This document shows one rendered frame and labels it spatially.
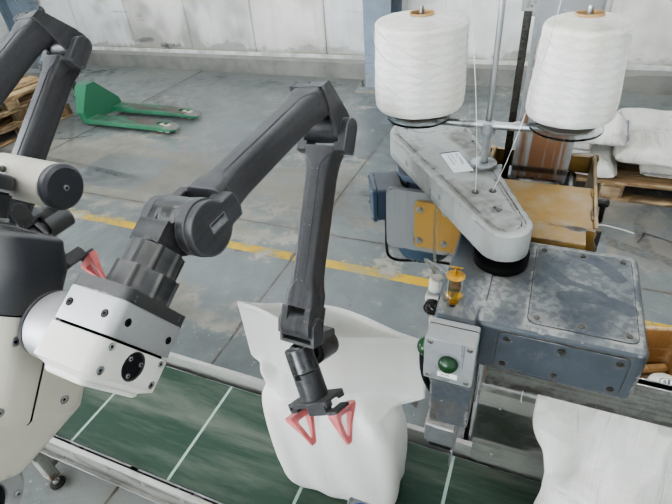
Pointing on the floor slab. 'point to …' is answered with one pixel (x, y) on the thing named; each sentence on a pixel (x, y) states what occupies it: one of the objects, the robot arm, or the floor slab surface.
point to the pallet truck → (84, 94)
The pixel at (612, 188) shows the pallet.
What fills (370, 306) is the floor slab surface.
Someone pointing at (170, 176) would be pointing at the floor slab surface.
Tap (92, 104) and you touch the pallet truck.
